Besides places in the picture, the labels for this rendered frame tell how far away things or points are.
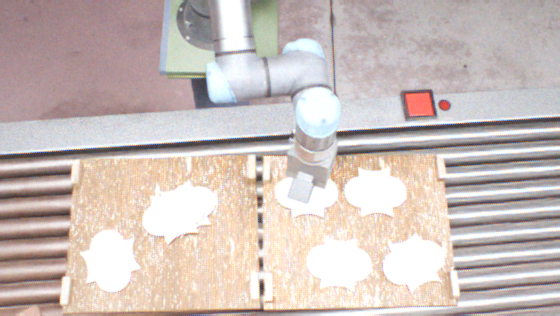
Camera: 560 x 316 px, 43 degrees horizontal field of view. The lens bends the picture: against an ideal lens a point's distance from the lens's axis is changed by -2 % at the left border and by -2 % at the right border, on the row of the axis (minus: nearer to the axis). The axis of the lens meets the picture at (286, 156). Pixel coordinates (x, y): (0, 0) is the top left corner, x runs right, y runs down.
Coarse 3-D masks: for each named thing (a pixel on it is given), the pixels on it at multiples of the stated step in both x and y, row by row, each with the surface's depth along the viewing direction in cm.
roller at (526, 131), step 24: (216, 144) 165; (240, 144) 165; (264, 144) 165; (288, 144) 165; (360, 144) 166; (384, 144) 166; (408, 144) 167; (432, 144) 167; (456, 144) 168; (0, 168) 161; (24, 168) 161; (48, 168) 161
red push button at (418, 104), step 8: (408, 96) 170; (416, 96) 170; (424, 96) 170; (408, 104) 169; (416, 104) 169; (424, 104) 169; (408, 112) 168; (416, 112) 168; (424, 112) 169; (432, 112) 169
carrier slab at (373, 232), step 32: (352, 160) 162; (384, 160) 162; (416, 160) 162; (416, 192) 159; (288, 224) 155; (320, 224) 155; (352, 224) 156; (384, 224) 156; (416, 224) 156; (448, 224) 156; (288, 256) 152; (384, 256) 153; (448, 256) 153; (288, 288) 149; (384, 288) 150; (448, 288) 150
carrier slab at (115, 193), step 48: (96, 192) 157; (144, 192) 157; (240, 192) 158; (144, 240) 153; (192, 240) 153; (240, 240) 153; (96, 288) 148; (144, 288) 148; (192, 288) 149; (240, 288) 149
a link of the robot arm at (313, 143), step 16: (304, 96) 122; (320, 96) 122; (304, 112) 121; (320, 112) 121; (336, 112) 121; (304, 128) 123; (320, 128) 121; (336, 128) 124; (304, 144) 128; (320, 144) 127
